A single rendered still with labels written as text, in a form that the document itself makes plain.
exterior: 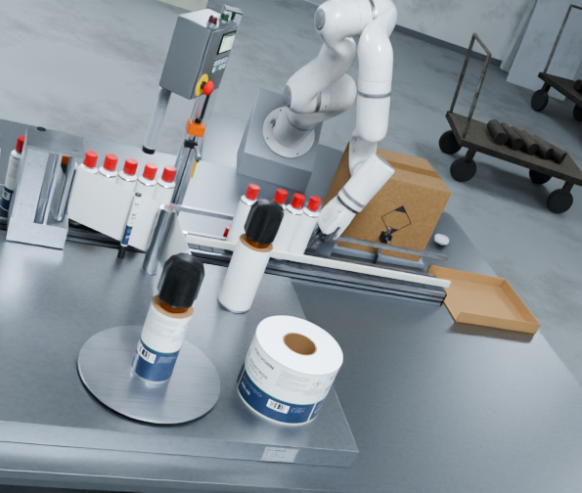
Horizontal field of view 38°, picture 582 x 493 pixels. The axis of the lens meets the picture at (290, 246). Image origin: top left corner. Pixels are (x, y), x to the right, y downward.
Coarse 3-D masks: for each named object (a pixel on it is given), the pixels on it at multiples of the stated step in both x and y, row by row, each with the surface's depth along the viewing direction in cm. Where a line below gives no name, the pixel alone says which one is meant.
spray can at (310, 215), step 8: (312, 200) 237; (320, 200) 238; (304, 208) 239; (312, 208) 237; (304, 216) 238; (312, 216) 238; (304, 224) 239; (312, 224) 239; (296, 232) 241; (304, 232) 240; (296, 240) 242; (304, 240) 241; (296, 248) 243; (304, 248) 244
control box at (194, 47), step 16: (192, 16) 208; (208, 16) 213; (176, 32) 207; (192, 32) 205; (208, 32) 204; (224, 32) 211; (176, 48) 208; (192, 48) 207; (208, 48) 206; (176, 64) 210; (192, 64) 208; (208, 64) 211; (160, 80) 213; (176, 80) 211; (192, 80) 210; (208, 80) 216; (192, 96) 212
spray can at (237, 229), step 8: (248, 192) 230; (256, 192) 230; (240, 200) 232; (248, 200) 231; (256, 200) 233; (240, 208) 232; (248, 208) 231; (240, 216) 232; (232, 224) 235; (240, 224) 233; (232, 232) 235; (240, 232) 235; (232, 240) 236
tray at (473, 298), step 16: (432, 272) 279; (448, 272) 281; (464, 272) 282; (448, 288) 276; (464, 288) 280; (480, 288) 284; (496, 288) 288; (512, 288) 284; (448, 304) 266; (464, 304) 269; (480, 304) 273; (496, 304) 277; (512, 304) 281; (464, 320) 259; (480, 320) 260; (496, 320) 262; (512, 320) 263; (528, 320) 273
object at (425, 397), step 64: (0, 128) 265; (0, 192) 233; (192, 192) 273; (320, 192) 308; (448, 256) 298; (320, 320) 233; (384, 320) 244; (448, 320) 258; (384, 384) 216; (448, 384) 227; (512, 384) 238; (576, 384) 250; (0, 448) 156; (64, 448) 161; (384, 448) 194; (448, 448) 203; (512, 448) 212; (576, 448) 221
